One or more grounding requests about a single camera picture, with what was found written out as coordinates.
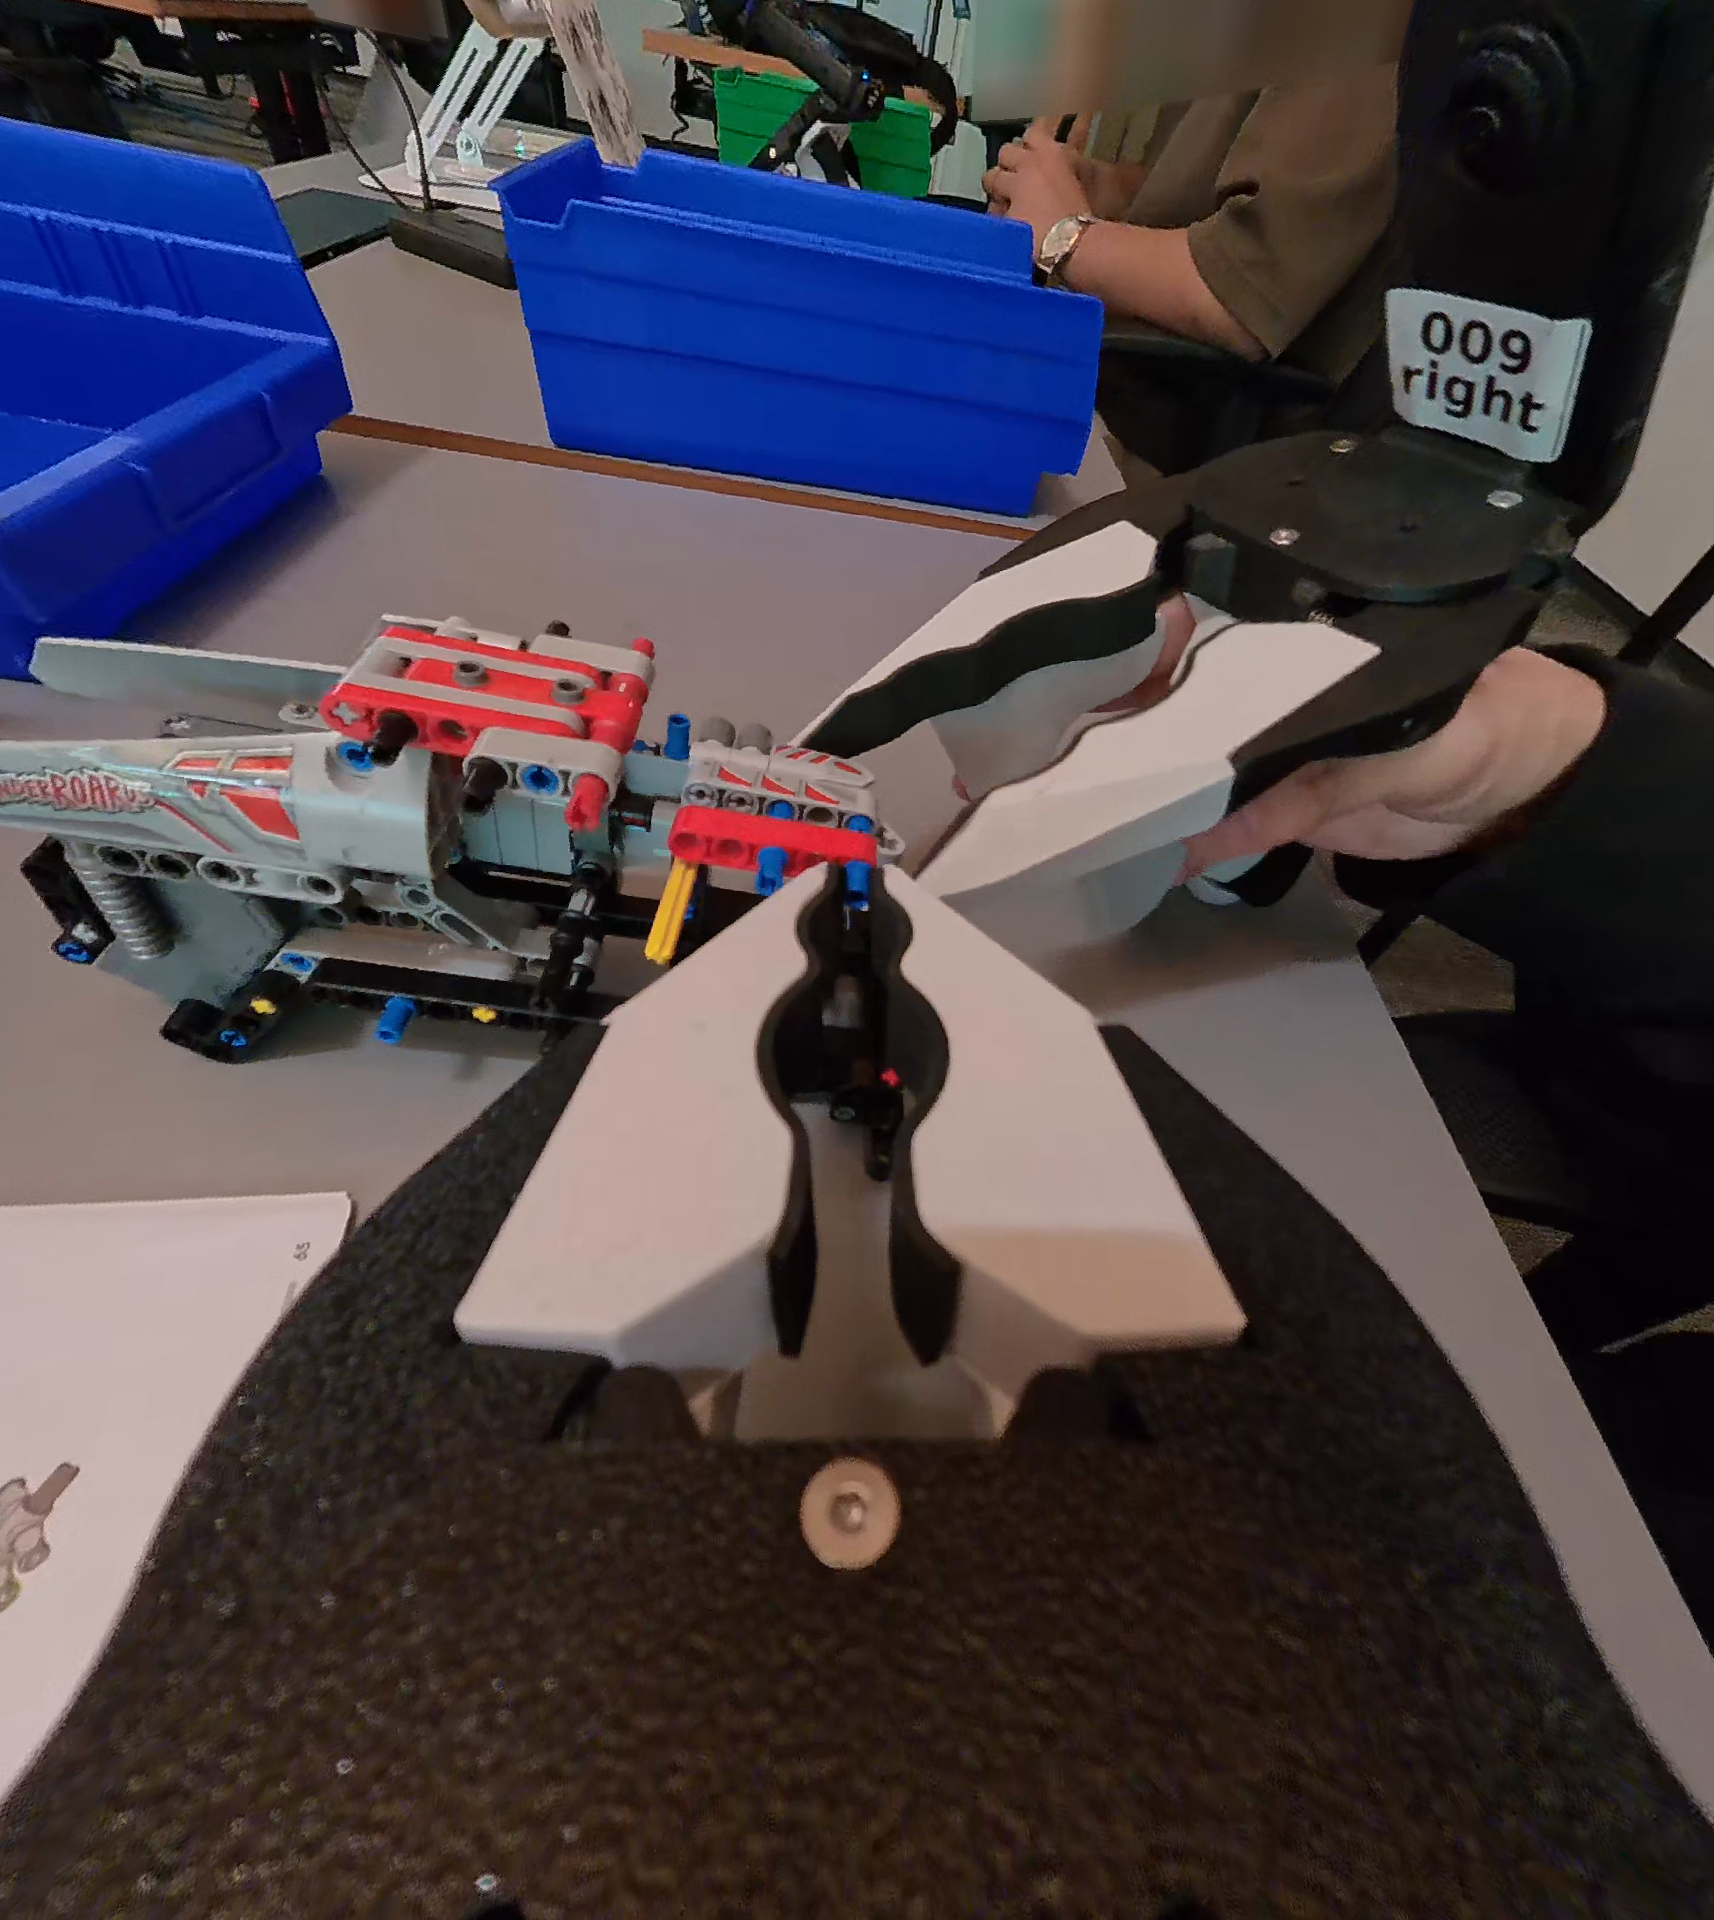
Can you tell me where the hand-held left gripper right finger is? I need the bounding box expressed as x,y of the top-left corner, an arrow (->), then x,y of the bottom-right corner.
872,867 -> 1247,1392

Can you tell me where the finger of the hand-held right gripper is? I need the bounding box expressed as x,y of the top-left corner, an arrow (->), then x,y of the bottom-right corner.
795,518 -> 1204,801
919,613 -> 1386,937

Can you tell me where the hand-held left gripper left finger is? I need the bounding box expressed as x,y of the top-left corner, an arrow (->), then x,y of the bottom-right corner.
456,877 -> 837,1370

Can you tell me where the grey red toy brick vehicle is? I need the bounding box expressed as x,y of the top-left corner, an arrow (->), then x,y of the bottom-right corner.
0,614 -> 908,1187

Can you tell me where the person's right forearm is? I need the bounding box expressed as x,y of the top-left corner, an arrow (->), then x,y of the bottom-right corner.
1357,646 -> 1714,1082

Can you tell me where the grey desk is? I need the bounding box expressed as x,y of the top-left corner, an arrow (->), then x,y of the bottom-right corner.
0,435 -> 1714,1920

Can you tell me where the person's right hand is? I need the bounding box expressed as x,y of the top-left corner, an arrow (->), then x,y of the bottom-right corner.
1189,646 -> 1608,911

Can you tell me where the blue storage bin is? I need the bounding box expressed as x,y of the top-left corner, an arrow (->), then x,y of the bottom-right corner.
492,140 -> 1104,521
0,97 -> 353,680

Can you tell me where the green storage bin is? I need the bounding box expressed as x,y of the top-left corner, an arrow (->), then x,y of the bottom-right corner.
712,66 -> 938,200

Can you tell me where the white instruction booklet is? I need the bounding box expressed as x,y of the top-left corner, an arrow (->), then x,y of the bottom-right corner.
0,1190 -> 353,1833

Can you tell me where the white frame stand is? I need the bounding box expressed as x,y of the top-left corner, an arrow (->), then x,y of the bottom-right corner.
404,23 -> 564,191

